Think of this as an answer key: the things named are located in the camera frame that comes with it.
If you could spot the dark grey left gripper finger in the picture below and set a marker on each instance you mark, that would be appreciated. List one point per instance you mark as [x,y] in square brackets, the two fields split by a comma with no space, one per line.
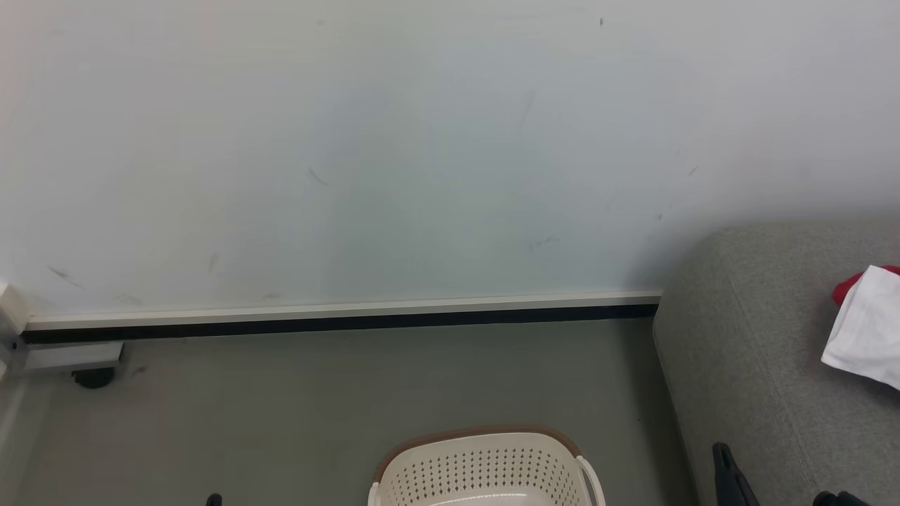
[214,500]

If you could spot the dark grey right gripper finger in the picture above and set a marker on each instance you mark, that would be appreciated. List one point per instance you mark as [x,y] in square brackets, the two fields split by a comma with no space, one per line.
[733,481]
[840,500]

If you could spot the cream perforated laundry basket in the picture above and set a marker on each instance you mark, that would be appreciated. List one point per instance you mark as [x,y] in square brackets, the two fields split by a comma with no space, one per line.
[485,467]

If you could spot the grey fabric sofa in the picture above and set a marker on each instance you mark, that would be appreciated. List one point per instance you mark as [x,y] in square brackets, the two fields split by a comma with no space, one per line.
[759,365]

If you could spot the black caster wheel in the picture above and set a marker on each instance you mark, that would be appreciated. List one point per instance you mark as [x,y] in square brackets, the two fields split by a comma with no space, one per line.
[93,378]

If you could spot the grey partition foot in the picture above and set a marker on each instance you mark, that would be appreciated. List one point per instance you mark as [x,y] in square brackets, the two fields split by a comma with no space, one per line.
[67,357]

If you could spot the white and black partition rail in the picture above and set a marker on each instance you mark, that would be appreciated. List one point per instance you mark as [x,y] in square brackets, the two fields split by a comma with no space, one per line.
[351,320]

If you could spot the white partition post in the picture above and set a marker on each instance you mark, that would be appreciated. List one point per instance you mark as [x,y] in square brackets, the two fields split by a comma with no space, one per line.
[10,316]

